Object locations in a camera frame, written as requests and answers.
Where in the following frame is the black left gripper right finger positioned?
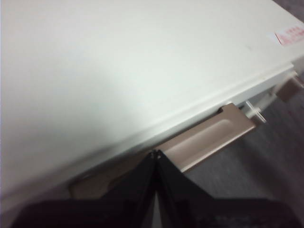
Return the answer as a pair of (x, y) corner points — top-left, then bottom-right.
(156, 150), (304, 228)

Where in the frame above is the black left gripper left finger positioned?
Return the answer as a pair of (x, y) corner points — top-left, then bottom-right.
(10, 150), (156, 228)

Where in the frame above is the white toaster oven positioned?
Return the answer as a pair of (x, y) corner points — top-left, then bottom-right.
(0, 0), (304, 212)

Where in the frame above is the oven door with tan handle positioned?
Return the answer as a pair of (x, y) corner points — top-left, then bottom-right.
(68, 101), (267, 199)

